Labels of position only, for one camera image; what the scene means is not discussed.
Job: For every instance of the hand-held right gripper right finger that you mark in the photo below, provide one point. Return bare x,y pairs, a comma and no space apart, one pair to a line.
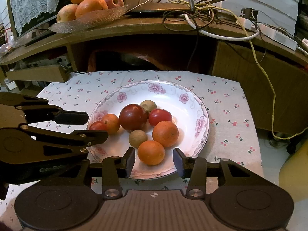
178,160

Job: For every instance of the large dark red tomato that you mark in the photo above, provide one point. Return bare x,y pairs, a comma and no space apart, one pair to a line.
133,118

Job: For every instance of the brown kiwi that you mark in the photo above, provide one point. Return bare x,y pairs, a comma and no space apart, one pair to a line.
149,105
138,138

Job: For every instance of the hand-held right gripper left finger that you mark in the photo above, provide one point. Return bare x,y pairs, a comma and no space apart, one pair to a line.
131,162

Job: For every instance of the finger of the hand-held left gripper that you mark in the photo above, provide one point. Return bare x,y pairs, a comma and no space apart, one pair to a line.
93,136
72,118

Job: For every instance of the glass fruit dish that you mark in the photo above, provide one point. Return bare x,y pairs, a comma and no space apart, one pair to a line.
96,19

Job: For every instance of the black flat device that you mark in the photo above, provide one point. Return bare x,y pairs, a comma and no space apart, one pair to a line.
154,11

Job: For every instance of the yellow apple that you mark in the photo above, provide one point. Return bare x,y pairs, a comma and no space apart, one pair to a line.
67,13

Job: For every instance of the white power strip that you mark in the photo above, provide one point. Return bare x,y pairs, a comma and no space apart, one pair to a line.
279,37

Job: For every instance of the white floral plate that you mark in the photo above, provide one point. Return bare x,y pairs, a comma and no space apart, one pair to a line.
168,96

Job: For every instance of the medium red tomato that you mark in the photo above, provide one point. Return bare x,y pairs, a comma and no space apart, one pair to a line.
160,117

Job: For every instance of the black curved monitor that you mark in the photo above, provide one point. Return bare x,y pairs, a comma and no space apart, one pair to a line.
33,24

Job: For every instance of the wooden desk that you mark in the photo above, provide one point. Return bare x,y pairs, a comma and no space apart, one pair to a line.
144,26

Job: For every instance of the small red tomato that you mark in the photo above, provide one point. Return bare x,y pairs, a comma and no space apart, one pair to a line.
97,125

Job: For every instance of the wooden keyboard tray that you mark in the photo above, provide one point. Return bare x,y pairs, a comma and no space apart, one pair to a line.
36,73

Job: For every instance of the yellow trash bin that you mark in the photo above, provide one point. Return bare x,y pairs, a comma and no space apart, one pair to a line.
296,178

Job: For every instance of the white adapter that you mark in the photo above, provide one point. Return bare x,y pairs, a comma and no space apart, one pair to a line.
304,43

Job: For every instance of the red apple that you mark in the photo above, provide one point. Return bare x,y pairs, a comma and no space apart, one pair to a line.
112,1

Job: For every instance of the white lace cloth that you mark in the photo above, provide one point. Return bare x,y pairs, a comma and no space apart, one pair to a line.
31,2

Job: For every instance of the small orange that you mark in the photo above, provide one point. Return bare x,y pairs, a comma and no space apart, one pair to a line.
111,124

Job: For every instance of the cherry print tablecloth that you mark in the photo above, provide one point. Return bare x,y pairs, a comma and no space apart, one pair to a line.
228,125

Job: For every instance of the black plug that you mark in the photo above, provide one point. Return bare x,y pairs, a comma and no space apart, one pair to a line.
247,13

